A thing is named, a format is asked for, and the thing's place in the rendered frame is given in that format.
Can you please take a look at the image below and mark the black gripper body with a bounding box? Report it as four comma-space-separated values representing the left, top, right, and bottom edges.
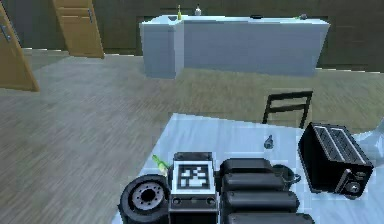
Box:
118, 174, 171, 224

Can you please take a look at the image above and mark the grey saltshaker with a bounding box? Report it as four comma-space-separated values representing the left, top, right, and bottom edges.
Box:
263, 134, 275, 150

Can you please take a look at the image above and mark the black chair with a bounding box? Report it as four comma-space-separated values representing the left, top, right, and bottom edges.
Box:
261, 90, 314, 130

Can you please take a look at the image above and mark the white table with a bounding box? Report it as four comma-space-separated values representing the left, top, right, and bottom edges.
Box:
111, 113, 384, 224

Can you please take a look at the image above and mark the black kettle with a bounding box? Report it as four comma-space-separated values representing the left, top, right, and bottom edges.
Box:
271, 163, 303, 192

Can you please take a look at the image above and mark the brown wooden door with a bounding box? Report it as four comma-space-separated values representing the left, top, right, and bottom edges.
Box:
51, 0, 105, 59
0, 2, 40, 93

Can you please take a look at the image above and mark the pale grey kitchen counter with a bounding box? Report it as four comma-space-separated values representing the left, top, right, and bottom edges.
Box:
139, 14, 331, 80

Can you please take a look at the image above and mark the black toaster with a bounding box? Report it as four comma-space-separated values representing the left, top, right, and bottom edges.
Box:
297, 122, 375, 200

